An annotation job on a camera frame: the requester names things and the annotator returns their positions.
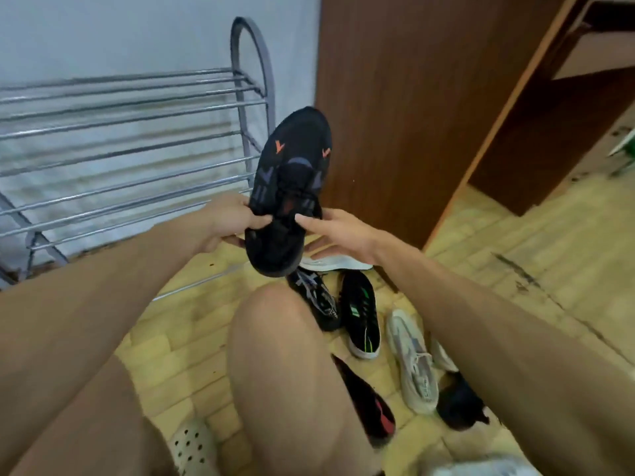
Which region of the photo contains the white perforated slipper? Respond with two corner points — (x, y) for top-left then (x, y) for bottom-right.
(167, 417), (219, 476)

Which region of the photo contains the person's left leg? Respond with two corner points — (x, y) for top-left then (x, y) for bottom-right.
(9, 354), (177, 476)

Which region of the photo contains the black sneaker with grey laces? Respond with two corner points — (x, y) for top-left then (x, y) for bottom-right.
(286, 266), (342, 333)

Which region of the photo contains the dark navy shoe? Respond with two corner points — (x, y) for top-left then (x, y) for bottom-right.
(435, 372), (491, 432)

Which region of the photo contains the brown wooden door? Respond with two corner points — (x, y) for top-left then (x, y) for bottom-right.
(315, 0), (582, 252)

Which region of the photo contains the person's left hand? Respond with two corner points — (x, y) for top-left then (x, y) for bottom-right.
(197, 191), (273, 255)

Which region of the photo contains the black sneaker with orange marks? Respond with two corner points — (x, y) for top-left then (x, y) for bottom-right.
(244, 106), (333, 278)

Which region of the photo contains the dark brown wooden cabinet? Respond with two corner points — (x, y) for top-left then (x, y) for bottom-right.
(468, 0), (635, 217)

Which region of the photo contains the person's right leg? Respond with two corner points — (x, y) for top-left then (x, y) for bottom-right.
(227, 282), (385, 476)

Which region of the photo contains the white shoe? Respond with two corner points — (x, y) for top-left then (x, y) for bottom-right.
(299, 255), (373, 272)

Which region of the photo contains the person's left forearm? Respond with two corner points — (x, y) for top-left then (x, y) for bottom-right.
(0, 215), (209, 464)

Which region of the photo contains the grey metal shoe rack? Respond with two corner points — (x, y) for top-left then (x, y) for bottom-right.
(0, 17), (276, 301)

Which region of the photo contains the person's right hand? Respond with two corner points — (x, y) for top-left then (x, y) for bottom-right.
(295, 208), (394, 266)

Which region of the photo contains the black shoe with red mark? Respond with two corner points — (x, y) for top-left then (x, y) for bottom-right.
(331, 354), (397, 450)

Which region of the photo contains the white grey knit sneaker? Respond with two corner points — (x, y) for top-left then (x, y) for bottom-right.
(430, 337), (460, 374)
(385, 308), (441, 416)

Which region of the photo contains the green white object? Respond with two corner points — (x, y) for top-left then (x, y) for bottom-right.
(607, 127), (635, 177)

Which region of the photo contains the person's right forearm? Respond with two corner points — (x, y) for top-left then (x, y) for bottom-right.
(374, 242), (635, 476)

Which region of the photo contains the person's leg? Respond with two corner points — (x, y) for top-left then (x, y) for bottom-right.
(9, 354), (177, 476)
(227, 282), (385, 476)

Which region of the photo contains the black sneaker with green stripes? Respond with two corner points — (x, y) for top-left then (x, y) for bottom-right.
(339, 270), (382, 361)

